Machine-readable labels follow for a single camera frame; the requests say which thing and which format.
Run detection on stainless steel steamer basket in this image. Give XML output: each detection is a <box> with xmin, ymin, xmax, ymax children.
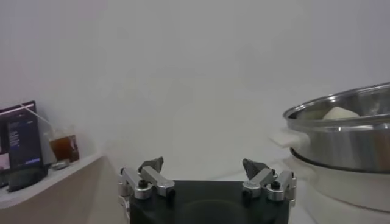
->
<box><xmin>282</xmin><ymin>82</ymin><xmax>390</xmax><ymax>174</ymax></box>

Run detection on white steamed baozi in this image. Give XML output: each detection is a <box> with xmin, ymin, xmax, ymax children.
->
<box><xmin>322</xmin><ymin>106</ymin><xmax>360</xmax><ymax>121</ymax></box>

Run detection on small round grey disc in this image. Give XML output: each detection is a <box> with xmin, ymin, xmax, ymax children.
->
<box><xmin>50</xmin><ymin>159</ymin><xmax>71</xmax><ymax>171</ymax></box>

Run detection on iced coffee plastic cup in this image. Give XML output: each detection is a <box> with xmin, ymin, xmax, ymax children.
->
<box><xmin>19</xmin><ymin>103</ymin><xmax>80</xmax><ymax>165</ymax></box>

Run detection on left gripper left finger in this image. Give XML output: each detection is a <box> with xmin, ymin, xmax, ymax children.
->
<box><xmin>117</xmin><ymin>156</ymin><xmax>177</xmax><ymax>201</ymax></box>

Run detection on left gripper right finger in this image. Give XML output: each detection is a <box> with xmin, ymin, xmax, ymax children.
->
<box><xmin>241</xmin><ymin>158</ymin><xmax>298</xmax><ymax>203</ymax></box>

